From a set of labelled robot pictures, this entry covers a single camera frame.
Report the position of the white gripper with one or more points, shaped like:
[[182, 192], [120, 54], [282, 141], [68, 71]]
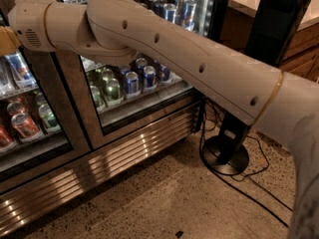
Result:
[[27, 23]]

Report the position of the glass fridge door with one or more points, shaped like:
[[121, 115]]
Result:
[[33, 162], [153, 120]]

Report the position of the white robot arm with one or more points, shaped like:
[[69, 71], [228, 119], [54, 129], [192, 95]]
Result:
[[283, 106]]

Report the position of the stainless steel display fridge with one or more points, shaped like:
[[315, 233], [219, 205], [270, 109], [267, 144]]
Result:
[[68, 182]]

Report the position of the red soda can rear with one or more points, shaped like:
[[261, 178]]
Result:
[[16, 108]]

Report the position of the red soda can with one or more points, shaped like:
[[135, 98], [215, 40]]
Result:
[[25, 126], [16, 108]]

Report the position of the green soda can left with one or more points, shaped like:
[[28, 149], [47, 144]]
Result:
[[48, 118]]

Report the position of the red soda can front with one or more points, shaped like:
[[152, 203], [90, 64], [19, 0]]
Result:
[[25, 126]]

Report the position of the green can bottom shelf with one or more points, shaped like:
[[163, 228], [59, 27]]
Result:
[[113, 92]]

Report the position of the red can at edge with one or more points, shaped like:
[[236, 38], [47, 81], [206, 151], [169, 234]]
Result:
[[7, 141]]

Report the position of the blue can front left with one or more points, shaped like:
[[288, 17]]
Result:
[[132, 84]]

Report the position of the blue can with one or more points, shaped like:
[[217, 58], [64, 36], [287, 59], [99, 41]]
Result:
[[132, 84], [150, 78], [164, 74]]

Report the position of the blue can front middle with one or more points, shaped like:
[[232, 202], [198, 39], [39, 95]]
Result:
[[150, 78]]

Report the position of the tall silver can middle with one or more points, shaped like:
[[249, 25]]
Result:
[[169, 12]]

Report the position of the tall silver can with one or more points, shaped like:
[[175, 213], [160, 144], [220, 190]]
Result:
[[186, 10], [169, 12]]

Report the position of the blue can front right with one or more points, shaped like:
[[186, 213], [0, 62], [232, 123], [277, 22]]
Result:
[[164, 74]]

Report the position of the tall silver can right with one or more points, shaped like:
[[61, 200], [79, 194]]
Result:
[[186, 10]]

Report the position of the black tower fan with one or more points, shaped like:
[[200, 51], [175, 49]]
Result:
[[275, 23]]

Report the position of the wooden counter cabinet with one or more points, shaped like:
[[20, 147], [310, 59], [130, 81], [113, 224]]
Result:
[[302, 56]]

